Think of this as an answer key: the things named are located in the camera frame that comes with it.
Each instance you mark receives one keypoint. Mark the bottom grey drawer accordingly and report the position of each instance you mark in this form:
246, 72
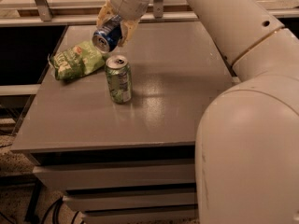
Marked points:
142, 215

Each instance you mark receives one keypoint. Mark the middle grey drawer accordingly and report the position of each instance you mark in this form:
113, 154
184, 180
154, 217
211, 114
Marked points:
131, 199

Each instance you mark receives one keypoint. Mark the grey drawer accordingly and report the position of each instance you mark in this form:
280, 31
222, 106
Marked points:
131, 199
142, 215
116, 174

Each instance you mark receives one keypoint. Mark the top grey drawer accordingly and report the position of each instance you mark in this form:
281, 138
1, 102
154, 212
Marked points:
116, 174

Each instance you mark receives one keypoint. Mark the grey drawer cabinet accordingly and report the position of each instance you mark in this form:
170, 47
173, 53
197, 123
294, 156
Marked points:
176, 72

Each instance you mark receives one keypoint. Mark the green soda can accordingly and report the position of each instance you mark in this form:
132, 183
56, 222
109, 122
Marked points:
119, 79

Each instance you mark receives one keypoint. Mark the metal window railing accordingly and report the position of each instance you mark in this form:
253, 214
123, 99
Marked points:
33, 12

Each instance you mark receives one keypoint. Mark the blue pepsi can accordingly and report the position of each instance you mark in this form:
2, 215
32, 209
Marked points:
107, 35

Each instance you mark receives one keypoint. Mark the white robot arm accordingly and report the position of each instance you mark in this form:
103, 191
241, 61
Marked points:
247, 142

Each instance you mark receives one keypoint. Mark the green jalapeno chip bag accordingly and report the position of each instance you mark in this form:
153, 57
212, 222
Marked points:
78, 61

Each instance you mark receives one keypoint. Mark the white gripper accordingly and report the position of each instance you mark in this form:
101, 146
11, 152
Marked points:
130, 4

